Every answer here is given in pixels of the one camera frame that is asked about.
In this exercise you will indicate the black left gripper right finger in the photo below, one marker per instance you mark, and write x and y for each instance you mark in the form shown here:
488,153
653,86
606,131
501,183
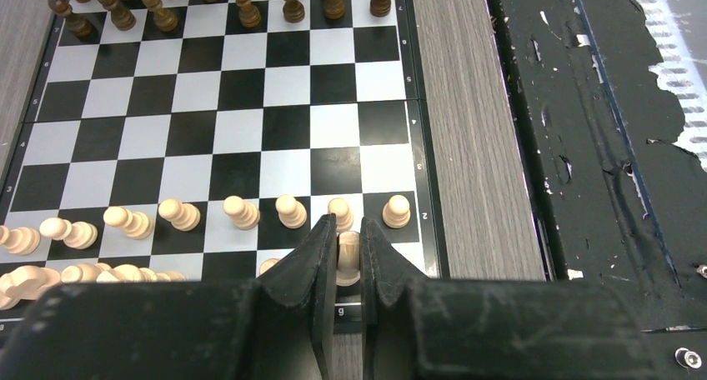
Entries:
418,327

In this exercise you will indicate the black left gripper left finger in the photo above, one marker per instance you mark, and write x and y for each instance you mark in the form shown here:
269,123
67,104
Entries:
275,326

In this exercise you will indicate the light pawn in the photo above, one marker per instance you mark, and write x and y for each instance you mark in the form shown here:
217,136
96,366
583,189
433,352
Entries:
343,212
397,211

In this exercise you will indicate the light chess piece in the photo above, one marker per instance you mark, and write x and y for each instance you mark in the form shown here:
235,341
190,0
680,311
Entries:
348,269

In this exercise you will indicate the light pawn on board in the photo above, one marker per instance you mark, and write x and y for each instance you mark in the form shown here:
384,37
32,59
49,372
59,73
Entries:
397,211

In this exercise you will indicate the black and white chessboard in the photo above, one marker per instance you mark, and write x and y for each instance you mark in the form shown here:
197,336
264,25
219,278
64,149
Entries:
215,147

